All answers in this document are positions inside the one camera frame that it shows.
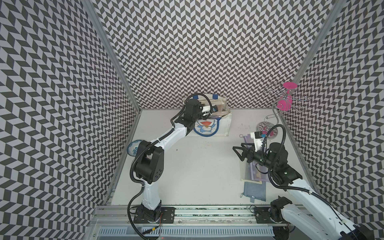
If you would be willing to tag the chrome wire stand pink discs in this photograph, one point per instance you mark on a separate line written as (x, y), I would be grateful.
(285, 102)

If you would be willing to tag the small grey blue pouch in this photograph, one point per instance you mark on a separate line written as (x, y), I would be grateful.
(254, 191)

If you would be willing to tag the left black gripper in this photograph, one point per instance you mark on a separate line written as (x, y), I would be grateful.
(200, 104)

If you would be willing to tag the blue white ceramic bowl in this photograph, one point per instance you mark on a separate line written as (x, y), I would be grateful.
(132, 148)

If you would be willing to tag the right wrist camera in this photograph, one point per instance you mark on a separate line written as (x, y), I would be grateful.
(258, 138)

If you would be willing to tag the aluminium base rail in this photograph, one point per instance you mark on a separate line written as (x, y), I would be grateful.
(199, 222)

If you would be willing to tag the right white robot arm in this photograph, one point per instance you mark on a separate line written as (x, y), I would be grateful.
(324, 222)

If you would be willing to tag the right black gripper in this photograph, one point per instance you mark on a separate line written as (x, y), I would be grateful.
(245, 150)

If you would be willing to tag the white canvas bag blue handles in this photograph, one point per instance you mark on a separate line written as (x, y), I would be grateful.
(218, 127)

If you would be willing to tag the purple mesh pouch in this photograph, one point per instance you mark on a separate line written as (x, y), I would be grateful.
(248, 141)

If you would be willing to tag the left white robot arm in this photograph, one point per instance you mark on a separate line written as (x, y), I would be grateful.
(148, 164)

